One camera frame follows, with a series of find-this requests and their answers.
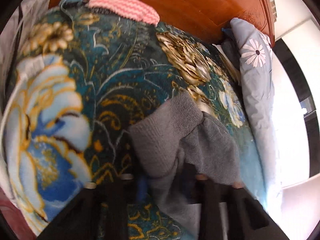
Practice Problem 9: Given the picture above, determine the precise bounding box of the grey sweater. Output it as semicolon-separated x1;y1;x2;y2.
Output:
129;92;241;236

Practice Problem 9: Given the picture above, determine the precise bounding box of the teal floral bed blanket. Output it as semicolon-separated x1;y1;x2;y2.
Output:
2;4;266;239

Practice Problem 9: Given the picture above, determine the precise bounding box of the white black-striped wardrobe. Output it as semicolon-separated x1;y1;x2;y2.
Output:
273;20;319;187

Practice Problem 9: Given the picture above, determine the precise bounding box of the light blue floral duvet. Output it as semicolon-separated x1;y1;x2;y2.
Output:
231;18;283;208

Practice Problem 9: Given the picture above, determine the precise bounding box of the pink white striped cloth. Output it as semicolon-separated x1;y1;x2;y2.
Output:
88;0;160;26

